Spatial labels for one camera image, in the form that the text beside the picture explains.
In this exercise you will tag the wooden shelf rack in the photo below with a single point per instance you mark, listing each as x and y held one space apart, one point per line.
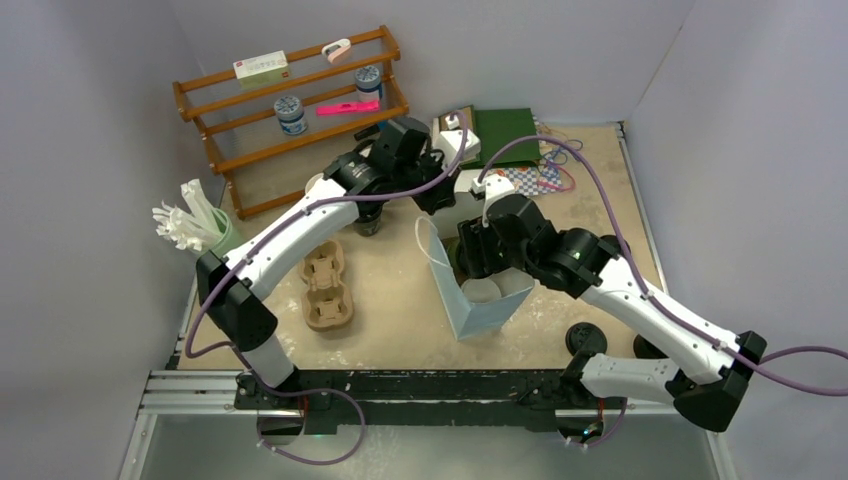
309 100

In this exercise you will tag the blue white jar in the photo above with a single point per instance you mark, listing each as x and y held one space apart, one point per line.
290 114
368 83

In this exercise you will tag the white cup lid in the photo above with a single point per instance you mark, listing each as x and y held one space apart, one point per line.
481 291

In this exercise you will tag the pink marker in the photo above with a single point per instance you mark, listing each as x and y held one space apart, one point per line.
348 108

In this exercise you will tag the white wrapped straws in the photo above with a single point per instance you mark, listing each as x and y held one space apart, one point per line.
195 229

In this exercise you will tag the left blue white jar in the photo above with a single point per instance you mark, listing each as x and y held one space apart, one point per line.
290 114

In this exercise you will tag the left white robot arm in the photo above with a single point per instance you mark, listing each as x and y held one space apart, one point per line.
232 289

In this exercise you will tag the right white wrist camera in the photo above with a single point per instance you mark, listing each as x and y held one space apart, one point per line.
489 190

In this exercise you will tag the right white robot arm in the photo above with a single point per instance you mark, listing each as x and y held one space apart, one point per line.
705 370

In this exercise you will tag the green straw holder cup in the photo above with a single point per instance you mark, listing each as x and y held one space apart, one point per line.
230 236

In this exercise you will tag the black cup lid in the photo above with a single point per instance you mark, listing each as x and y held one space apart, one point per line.
620 247
585 337

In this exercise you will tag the right blue white jar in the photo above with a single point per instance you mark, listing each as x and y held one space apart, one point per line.
368 83

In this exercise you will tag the black paper cup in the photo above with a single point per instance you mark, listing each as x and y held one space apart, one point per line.
368 223

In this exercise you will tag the checkered patterned paper bag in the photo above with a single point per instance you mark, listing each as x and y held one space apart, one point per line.
547 178

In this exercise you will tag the white green box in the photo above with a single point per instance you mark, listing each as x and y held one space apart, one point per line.
263 70

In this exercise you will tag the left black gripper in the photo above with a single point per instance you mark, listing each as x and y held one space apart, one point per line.
443 196

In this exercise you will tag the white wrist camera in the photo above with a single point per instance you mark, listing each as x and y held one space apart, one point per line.
450 142
489 190

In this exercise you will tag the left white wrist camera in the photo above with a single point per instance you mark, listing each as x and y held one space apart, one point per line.
450 142

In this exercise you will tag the brown pulp cup carrier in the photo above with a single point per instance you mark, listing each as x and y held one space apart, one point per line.
327 303

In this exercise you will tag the white cup stack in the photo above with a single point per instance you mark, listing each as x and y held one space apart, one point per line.
314 182

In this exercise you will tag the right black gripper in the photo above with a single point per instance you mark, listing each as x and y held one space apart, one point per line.
474 237

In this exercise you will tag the pink white stapler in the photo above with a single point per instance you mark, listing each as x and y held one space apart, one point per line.
338 51

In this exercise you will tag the green paper bag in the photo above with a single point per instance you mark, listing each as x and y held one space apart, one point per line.
497 127

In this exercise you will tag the light blue paper bag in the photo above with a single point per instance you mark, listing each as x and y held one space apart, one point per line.
474 306

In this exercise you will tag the black blue marker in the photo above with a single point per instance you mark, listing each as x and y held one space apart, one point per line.
368 132

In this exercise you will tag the stacked black cup lids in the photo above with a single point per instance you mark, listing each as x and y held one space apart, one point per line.
645 350

